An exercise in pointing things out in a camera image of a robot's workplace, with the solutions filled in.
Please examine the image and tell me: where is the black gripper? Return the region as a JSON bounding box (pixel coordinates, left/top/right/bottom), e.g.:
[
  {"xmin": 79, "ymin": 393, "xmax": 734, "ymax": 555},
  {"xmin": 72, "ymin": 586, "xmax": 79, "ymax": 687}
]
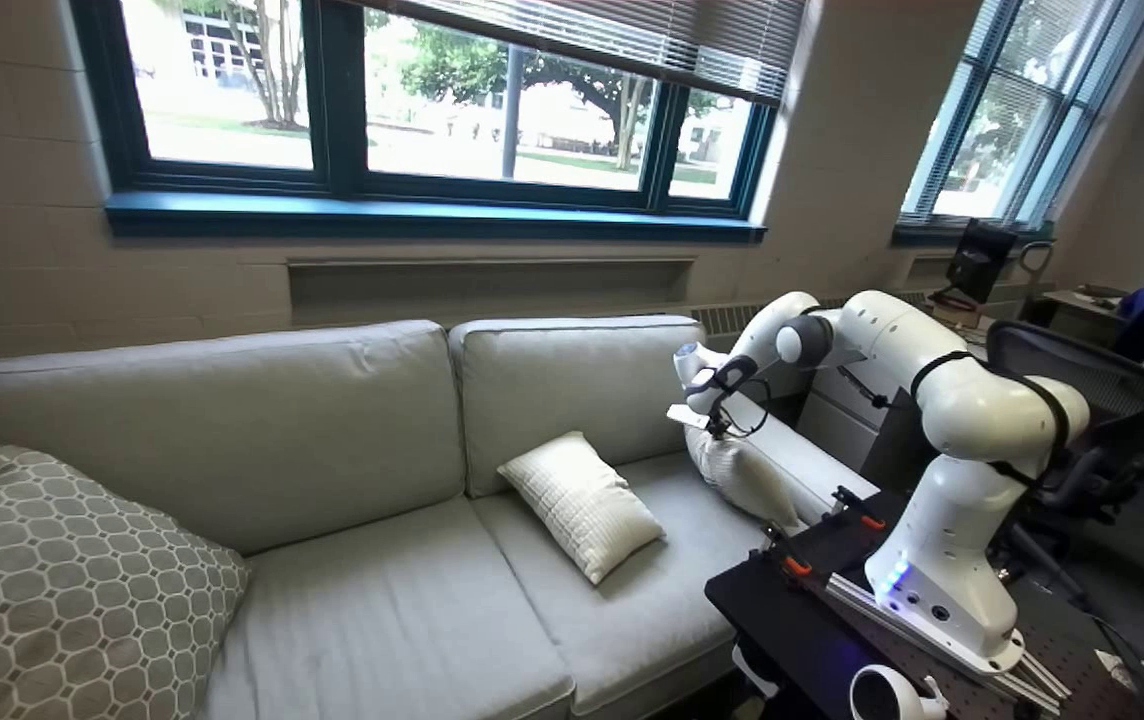
[{"xmin": 694, "ymin": 353, "xmax": 763, "ymax": 404}]

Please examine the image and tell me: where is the white throw pillow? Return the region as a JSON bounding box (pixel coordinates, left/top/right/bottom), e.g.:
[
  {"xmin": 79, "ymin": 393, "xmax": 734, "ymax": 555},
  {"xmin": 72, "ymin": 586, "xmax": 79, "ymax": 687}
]
[{"xmin": 663, "ymin": 334, "xmax": 829, "ymax": 537}]

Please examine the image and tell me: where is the cream throw pillow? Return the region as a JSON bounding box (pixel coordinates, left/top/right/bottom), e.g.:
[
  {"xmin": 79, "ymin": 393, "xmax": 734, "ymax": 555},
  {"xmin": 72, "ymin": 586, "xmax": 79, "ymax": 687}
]
[{"xmin": 494, "ymin": 426, "xmax": 667, "ymax": 586}]

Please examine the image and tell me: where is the grey geometric patterned pillow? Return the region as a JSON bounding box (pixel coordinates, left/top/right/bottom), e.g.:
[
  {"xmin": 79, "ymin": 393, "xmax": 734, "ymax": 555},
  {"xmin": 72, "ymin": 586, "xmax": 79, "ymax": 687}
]
[{"xmin": 0, "ymin": 439, "xmax": 251, "ymax": 720}]

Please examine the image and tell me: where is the black robot table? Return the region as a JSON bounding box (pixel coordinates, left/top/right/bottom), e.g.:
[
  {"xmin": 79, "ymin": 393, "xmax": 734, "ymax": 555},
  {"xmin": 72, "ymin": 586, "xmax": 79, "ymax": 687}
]
[{"xmin": 703, "ymin": 485, "xmax": 1138, "ymax": 720}]

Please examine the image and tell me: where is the black device on sill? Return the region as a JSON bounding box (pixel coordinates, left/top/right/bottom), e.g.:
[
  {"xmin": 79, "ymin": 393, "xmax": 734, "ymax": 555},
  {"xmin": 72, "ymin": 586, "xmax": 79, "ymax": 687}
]
[{"xmin": 943, "ymin": 221, "xmax": 1026, "ymax": 306}]

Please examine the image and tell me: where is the grey window blind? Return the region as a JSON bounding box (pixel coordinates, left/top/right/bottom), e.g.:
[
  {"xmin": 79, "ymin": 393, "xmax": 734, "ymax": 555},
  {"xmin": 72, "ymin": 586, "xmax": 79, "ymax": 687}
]
[{"xmin": 358, "ymin": 0, "xmax": 807, "ymax": 104}]

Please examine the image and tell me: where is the white VR controller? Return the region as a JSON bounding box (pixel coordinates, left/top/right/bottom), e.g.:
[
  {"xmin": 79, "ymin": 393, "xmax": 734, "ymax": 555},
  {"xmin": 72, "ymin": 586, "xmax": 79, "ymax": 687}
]
[{"xmin": 843, "ymin": 661, "xmax": 951, "ymax": 720}]

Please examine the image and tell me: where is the narrow light blue window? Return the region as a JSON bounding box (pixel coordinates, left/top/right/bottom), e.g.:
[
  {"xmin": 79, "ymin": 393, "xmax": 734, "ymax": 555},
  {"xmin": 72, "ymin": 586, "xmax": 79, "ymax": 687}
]
[{"xmin": 891, "ymin": 0, "xmax": 1144, "ymax": 242}]

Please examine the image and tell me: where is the black office chair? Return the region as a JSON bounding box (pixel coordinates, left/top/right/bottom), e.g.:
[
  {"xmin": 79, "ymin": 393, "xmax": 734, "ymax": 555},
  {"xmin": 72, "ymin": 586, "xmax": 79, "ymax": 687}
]
[{"xmin": 986, "ymin": 317, "xmax": 1144, "ymax": 563}]

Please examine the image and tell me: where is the grey fabric sofa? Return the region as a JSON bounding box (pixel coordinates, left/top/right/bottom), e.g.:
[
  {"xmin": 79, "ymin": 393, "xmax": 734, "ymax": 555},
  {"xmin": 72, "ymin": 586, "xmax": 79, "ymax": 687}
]
[{"xmin": 0, "ymin": 310, "xmax": 884, "ymax": 720}]

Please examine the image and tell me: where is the wide blue framed window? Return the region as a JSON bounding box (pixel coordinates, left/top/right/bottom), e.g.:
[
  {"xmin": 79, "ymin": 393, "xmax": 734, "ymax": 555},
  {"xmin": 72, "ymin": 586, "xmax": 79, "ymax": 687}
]
[{"xmin": 69, "ymin": 0, "xmax": 790, "ymax": 242}]

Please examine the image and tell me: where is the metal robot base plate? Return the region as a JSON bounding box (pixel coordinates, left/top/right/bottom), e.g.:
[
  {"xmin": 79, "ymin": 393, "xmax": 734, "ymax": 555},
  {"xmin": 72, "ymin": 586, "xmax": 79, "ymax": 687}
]
[{"xmin": 821, "ymin": 567, "xmax": 1078, "ymax": 715}]

